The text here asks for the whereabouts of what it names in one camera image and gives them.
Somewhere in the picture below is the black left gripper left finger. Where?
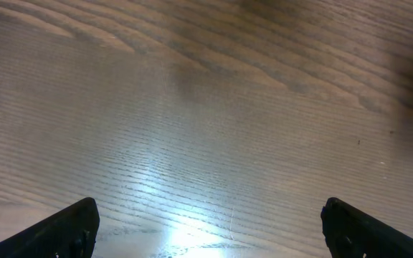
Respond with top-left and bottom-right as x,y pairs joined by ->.
0,197 -> 100,258

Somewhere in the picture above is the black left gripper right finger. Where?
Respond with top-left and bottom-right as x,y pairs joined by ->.
321,197 -> 413,258

